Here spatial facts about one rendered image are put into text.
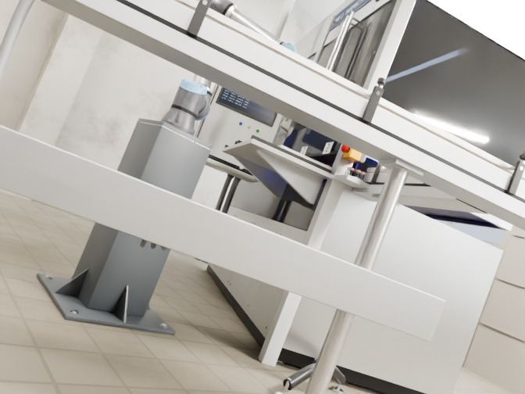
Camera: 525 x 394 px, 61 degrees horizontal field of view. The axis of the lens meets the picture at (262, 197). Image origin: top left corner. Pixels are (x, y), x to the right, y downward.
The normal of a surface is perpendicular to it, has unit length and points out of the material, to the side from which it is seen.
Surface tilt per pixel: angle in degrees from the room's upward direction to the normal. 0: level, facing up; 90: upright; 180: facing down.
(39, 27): 90
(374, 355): 90
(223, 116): 90
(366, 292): 90
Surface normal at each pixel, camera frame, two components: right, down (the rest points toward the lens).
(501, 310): -0.70, -0.32
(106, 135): 0.61, 0.19
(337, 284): 0.26, 0.04
